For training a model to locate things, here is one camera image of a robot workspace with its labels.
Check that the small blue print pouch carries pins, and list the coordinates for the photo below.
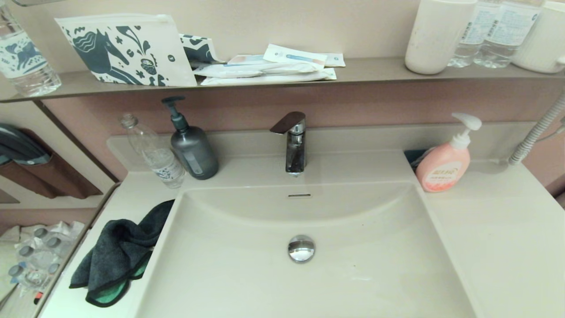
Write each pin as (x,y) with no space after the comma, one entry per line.
(201,48)

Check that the white sachet blue stripe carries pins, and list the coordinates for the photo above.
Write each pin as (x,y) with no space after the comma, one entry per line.
(293,56)

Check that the long white sachet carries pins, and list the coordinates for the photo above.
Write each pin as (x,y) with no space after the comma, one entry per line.
(267,79)
(231,71)

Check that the dark grey terry towel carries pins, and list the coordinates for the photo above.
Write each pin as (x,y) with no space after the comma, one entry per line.
(114,256)

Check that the pink soap pump bottle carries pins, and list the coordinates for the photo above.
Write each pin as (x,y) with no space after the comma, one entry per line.
(442,170)

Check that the clear water bottle white label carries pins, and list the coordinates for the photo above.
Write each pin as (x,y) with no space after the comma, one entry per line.
(506,35)
(470,39)

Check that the plain white cup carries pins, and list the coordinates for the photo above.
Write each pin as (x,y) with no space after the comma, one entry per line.
(436,39)

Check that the dark grey pump bottle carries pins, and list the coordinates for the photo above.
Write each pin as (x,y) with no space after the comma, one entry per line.
(194,154)

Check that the chrome faucet brown lever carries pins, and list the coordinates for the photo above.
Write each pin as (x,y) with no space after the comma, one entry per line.
(295,152)

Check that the clear water bottle blue print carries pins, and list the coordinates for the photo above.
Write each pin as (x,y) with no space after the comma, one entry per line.
(28,66)

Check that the black hair dryer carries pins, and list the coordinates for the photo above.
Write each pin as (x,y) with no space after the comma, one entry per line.
(20,150)

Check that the white sachet peach print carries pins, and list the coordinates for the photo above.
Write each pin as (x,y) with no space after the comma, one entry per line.
(245,59)

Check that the small white sachet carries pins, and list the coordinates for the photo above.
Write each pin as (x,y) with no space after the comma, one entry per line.
(335,59)

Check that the brown fabric holder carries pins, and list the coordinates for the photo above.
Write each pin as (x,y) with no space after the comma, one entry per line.
(68,179)

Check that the white ceramic sink basin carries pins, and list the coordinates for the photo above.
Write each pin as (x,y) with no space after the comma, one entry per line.
(353,247)

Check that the beige wall shelf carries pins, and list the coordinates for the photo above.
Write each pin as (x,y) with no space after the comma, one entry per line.
(375,69)

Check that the empty clear plastic bottle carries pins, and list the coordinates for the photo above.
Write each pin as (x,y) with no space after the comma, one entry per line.
(161,162)

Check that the chrome drain stopper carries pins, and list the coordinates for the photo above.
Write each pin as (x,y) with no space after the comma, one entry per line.
(301,249)

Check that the dark blue packet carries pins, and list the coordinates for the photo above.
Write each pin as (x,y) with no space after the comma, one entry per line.
(414,157)

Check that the white ribbed mug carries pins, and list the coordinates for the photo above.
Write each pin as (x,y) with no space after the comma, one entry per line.
(542,44)

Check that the large horse print pouch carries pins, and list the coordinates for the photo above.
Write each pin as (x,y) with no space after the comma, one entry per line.
(119,52)

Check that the plastic wrapped bottle pack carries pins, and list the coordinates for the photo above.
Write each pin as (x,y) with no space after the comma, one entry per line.
(37,256)

